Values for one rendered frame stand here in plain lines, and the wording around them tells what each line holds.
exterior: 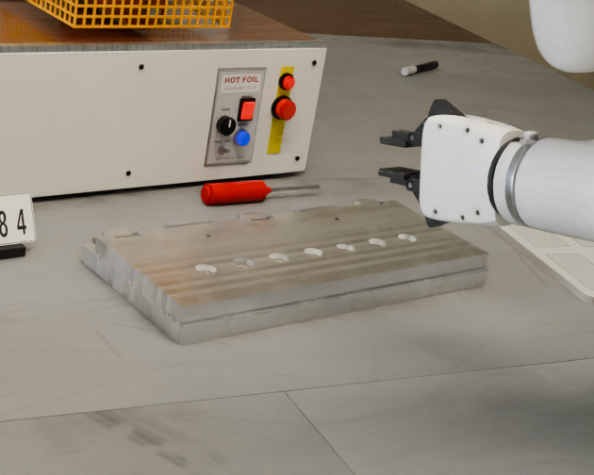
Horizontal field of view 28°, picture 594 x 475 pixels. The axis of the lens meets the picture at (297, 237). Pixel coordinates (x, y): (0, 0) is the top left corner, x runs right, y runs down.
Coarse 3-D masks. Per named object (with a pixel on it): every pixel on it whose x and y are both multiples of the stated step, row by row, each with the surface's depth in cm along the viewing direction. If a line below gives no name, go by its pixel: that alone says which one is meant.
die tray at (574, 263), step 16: (512, 224) 163; (512, 240) 158; (528, 240) 158; (544, 240) 159; (560, 240) 160; (576, 240) 161; (528, 256) 155; (544, 256) 153; (560, 256) 154; (576, 256) 155; (592, 256) 156; (560, 272) 149; (576, 272) 150; (592, 272) 151; (576, 288) 146; (592, 288) 146
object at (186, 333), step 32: (96, 256) 128; (128, 288) 123; (384, 288) 132; (416, 288) 136; (448, 288) 140; (160, 320) 119; (192, 320) 117; (224, 320) 119; (256, 320) 122; (288, 320) 125
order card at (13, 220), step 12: (24, 192) 130; (0, 204) 128; (12, 204) 129; (24, 204) 130; (0, 216) 128; (12, 216) 129; (24, 216) 130; (0, 228) 128; (12, 228) 129; (24, 228) 130; (0, 240) 128; (12, 240) 129; (24, 240) 130
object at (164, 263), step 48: (96, 240) 128; (144, 240) 129; (192, 240) 131; (240, 240) 133; (288, 240) 136; (336, 240) 138; (384, 240) 141; (432, 240) 143; (144, 288) 121; (192, 288) 120; (240, 288) 122; (288, 288) 124; (336, 288) 128
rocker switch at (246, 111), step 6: (240, 102) 156; (246, 102) 156; (252, 102) 157; (240, 108) 157; (246, 108) 157; (252, 108) 157; (240, 114) 157; (246, 114) 157; (252, 114) 158; (240, 120) 157; (246, 120) 158; (252, 120) 159
